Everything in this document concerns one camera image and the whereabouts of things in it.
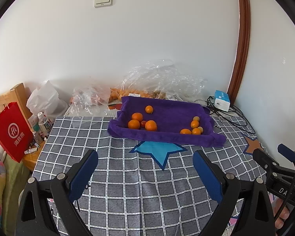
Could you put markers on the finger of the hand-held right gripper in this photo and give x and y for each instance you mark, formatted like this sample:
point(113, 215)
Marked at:
point(264, 158)
point(286, 151)

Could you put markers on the white plastic bag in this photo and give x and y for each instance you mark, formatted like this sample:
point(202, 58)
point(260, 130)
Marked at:
point(46, 100)

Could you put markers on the grey checked tablecloth with stars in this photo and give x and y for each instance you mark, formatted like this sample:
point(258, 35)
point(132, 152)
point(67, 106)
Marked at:
point(137, 189)

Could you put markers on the small white tube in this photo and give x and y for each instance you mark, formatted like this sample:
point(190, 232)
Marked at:
point(30, 150)

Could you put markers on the red paper bag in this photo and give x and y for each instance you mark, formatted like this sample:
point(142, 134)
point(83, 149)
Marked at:
point(12, 132)

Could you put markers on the light wooden frame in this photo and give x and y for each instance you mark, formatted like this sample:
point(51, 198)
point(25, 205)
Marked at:
point(18, 91)

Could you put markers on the large clear plastic bag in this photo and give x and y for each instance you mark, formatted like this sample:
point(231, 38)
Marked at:
point(162, 81)

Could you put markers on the white and blue charger box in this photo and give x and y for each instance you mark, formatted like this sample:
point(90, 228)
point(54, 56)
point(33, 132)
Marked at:
point(222, 102)

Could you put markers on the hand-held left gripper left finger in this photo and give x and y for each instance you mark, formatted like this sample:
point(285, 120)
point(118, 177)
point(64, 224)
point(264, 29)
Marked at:
point(84, 174)

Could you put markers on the colourful blanket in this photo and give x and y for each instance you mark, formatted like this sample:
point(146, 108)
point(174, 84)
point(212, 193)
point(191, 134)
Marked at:
point(0, 182)

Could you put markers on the purple towel covered tray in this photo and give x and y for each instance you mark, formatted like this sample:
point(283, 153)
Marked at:
point(167, 118)

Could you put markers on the brown wooden door frame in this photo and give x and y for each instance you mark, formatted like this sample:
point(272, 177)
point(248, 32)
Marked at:
point(244, 29)

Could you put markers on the wooden bedside table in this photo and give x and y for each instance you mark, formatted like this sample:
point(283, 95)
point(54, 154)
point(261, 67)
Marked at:
point(32, 159)

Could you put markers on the tan longan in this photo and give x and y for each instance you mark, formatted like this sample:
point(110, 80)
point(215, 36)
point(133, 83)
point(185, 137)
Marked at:
point(196, 118)
point(200, 129)

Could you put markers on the pile of bagged mandarins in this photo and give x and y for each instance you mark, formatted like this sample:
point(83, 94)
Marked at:
point(126, 93)

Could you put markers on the small clear plastic bag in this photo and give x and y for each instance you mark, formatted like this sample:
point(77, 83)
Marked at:
point(88, 98)

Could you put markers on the small glass bottle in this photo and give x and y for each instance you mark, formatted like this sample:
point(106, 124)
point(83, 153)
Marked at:
point(37, 137)

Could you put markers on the clear water bottle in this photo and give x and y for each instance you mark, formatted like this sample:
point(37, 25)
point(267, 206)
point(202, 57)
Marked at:
point(44, 125)

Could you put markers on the person's right hand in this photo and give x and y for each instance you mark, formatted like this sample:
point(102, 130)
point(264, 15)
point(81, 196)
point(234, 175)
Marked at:
point(282, 218)

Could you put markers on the oval orange kumquat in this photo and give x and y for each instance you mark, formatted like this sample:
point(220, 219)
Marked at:
point(185, 131)
point(196, 131)
point(194, 124)

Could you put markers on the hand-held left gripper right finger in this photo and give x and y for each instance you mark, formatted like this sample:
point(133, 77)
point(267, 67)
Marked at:
point(209, 179)

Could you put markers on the small orange mandarin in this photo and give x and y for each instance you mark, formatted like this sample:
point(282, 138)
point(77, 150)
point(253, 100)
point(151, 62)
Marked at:
point(137, 116)
point(134, 124)
point(149, 109)
point(151, 125)

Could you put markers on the small red tomato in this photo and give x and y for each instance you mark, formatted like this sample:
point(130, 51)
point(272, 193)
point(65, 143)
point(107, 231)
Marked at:
point(143, 124)

